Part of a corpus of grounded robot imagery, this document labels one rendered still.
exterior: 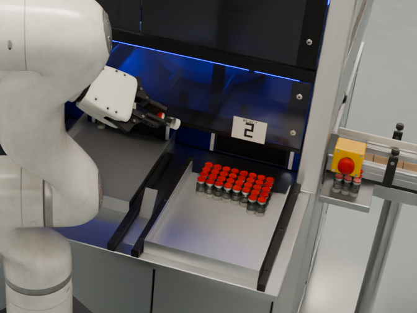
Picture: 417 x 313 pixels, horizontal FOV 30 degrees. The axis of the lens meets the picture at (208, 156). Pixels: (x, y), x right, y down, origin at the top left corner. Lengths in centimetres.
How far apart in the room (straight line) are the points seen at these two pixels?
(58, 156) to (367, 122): 312
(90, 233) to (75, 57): 86
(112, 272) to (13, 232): 104
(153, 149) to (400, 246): 156
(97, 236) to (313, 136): 57
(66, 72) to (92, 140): 111
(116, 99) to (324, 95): 57
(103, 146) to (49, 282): 76
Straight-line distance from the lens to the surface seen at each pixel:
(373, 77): 466
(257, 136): 193
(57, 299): 142
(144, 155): 204
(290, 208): 188
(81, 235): 178
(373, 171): 205
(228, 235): 180
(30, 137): 111
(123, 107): 148
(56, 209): 127
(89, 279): 241
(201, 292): 228
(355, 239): 332
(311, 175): 195
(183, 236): 178
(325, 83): 183
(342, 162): 188
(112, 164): 200
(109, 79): 148
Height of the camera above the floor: 200
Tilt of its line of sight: 33 degrees down
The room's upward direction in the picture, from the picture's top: 6 degrees clockwise
